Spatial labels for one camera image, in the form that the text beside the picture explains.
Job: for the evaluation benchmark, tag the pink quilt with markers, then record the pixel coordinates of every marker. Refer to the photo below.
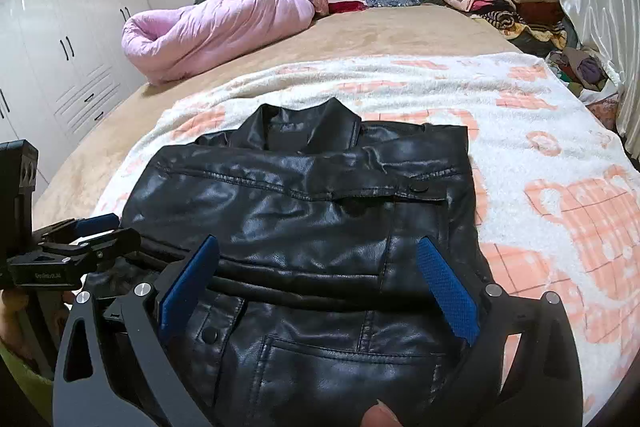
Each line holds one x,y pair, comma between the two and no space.
210,27

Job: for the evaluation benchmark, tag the red cloth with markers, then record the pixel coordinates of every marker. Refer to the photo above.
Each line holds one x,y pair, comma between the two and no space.
346,3

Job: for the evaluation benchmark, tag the blue patterned cloth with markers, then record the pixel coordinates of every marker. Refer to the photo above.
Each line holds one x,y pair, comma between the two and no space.
392,0

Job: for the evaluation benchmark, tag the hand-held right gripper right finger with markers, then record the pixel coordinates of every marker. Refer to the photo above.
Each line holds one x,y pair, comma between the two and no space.
450,292

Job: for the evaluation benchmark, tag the pink floral cloth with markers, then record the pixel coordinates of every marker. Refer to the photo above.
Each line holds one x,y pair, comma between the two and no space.
605,114

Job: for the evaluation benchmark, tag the small heap of purple clothes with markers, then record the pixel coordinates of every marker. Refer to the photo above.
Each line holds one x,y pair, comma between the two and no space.
585,69

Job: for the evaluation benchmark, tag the beige bed sheet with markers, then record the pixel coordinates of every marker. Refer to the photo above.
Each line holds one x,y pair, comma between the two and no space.
375,32

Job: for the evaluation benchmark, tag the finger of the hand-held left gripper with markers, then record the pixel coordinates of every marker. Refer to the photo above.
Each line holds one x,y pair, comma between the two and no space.
97,223
115,243

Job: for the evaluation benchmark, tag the black leather jacket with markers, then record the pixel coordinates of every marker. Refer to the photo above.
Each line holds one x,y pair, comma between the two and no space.
300,207

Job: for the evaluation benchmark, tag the white wardrobe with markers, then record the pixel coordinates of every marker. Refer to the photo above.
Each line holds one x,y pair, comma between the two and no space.
65,17

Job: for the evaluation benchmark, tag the person's right hand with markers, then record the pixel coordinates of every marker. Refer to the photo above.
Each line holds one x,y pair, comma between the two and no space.
382,414

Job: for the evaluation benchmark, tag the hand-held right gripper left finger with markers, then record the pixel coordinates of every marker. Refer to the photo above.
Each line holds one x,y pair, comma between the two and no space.
187,287

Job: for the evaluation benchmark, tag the white satin curtain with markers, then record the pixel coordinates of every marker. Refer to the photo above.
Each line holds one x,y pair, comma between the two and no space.
600,7

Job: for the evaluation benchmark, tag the person's left hand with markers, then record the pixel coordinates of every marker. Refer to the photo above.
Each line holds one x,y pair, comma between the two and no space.
12,322

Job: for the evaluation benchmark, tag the white orange bear printed blanket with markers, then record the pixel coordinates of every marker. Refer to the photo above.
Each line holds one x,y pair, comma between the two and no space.
550,157

